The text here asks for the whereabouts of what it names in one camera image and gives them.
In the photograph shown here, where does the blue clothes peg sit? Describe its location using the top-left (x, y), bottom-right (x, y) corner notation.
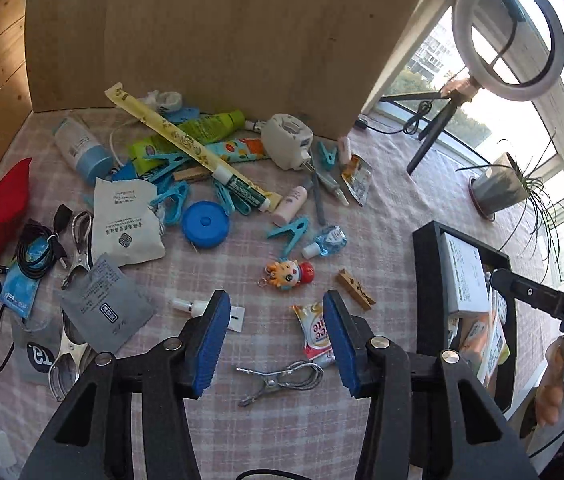
top-left (142, 152), bottom-right (193, 172)
top-left (213, 179), bottom-right (253, 217)

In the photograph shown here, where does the small silver metal clip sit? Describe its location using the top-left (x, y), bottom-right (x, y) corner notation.
top-left (236, 360), bottom-right (325, 408)

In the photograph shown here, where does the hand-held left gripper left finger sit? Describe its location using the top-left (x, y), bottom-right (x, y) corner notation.
top-left (19, 289), bottom-right (233, 480)

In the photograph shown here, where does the black ring light cable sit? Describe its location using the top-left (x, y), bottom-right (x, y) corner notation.
top-left (354, 100), bottom-right (435, 136)

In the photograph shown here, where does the small blue sanitizer bottle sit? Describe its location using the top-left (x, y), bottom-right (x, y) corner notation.
top-left (301, 224), bottom-right (349, 261)

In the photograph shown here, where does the light wooden board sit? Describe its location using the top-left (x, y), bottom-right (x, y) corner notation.
top-left (24, 0), bottom-right (442, 140)

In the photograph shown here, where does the blue round tape measure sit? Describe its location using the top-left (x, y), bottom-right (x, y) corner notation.
top-left (182, 201), bottom-right (233, 250)

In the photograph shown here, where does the white tissue box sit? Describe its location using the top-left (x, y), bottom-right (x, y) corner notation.
top-left (439, 232), bottom-right (491, 318)

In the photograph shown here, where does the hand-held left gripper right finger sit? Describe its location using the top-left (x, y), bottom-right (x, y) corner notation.
top-left (323, 289), bottom-right (537, 480)

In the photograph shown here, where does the white ring light on tripod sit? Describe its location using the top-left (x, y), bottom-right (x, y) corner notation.
top-left (382, 0), bottom-right (564, 177)

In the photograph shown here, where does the blue plastic piece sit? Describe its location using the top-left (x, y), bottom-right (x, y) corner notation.
top-left (110, 160), bottom-right (139, 182)

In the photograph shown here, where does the cartoon doll keychain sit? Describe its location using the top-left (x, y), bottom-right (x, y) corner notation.
top-left (261, 258), bottom-right (317, 292)

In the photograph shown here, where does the blue face mask packet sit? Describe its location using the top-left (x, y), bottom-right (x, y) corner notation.
top-left (0, 236), bottom-right (58, 322)

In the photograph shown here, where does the orange white coffee sachet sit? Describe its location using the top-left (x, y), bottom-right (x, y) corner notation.
top-left (290, 302), bottom-right (337, 365)

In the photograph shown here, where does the small pink bottle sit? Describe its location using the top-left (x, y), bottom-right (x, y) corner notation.
top-left (272, 185), bottom-right (309, 227)

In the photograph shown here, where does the grey foil sachet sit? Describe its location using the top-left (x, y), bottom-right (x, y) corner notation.
top-left (58, 252), bottom-right (157, 352)

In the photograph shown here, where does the white paper sachet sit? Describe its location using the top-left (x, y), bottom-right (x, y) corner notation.
top-left (92, 176), bottom-right (167, 267)

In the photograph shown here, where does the wooden clothes peg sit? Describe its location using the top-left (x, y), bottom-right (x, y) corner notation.
top-left (336, 268), bottom-right (377, 312)
top-left (174, 167), bottom-right (213, 184)

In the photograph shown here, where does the red cloth pouch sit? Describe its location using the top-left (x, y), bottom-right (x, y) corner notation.
top-left (0, 156), bottom-right (33, 264)

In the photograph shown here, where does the white bottle with blue cap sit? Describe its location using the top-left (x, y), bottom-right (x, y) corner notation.
top-left (53, 117), bottom-right (114, 179)

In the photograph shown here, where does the potted spider plant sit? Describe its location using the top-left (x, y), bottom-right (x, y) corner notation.
top-left (456, 132), bottom-right (562, 281)

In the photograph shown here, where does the orange sauce sachet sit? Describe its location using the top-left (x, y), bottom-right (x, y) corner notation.
top-left (340, 154), bottom-right (373, 207)

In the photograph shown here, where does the small white cream tube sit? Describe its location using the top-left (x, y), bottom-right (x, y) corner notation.
top-left (171, 297), bottom-right (246, 332)

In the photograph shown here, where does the black coiled cable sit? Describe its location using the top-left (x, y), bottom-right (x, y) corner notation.
top-left (14, 219), bottom-right (70, 281)

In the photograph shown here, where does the light blue plastic clip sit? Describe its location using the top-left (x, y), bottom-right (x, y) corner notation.
top-left (148, 181), bottom-right (191, 226)

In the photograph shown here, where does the colourful printed toothpaste tube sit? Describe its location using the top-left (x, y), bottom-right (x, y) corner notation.
top-left (204, 137), bottom-right (267, 163)

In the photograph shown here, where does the orange snack packet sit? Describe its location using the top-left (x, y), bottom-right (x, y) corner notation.
top-left (460, 310), bottom-right (511, 386)

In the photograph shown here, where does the white crumpled wrapper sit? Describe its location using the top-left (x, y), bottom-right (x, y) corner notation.
top-left (144, 90), bottom-right (183, 111)

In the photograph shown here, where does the pink checked tablecloth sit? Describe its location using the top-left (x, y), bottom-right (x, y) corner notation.
top-left (0, 110), bottom-right (564, 480)

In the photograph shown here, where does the grey packet with black logo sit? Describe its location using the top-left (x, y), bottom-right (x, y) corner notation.
top-left (12, 316), bottom-right (65, 387)

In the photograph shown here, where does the grey plastic tool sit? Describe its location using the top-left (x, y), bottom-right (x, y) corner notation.
top-left (312, 162), bottom-right (351, 207)

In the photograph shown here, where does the blue grey nail file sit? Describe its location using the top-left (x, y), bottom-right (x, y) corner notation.
top-left (308, 170), bottom-right (329, 227)

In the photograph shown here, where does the yellow toothbrush packet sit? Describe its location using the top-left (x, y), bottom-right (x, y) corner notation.
top-left (104, 81), bottom-right (283, 213)

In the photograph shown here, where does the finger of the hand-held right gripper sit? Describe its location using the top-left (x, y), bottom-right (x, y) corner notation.
top-left (490, 267), bottom-right (564, 312)

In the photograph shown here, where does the teal clothes peg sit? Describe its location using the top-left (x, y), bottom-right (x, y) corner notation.
top-left (266, 216), bottom-right (311, 255)
top-left (317, 141), bottom-right (339, 171)

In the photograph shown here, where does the black usb adapter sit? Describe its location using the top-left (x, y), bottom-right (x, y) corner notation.
top-left (53, 204), bottom-right (74, 233)

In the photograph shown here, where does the black storage box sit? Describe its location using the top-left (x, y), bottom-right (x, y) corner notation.
top-left (412, 221), bottom-right (520, 413)

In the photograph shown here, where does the white round gadget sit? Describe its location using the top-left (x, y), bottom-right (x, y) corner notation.
top-left (261, 112), bottom-right (315, 172)

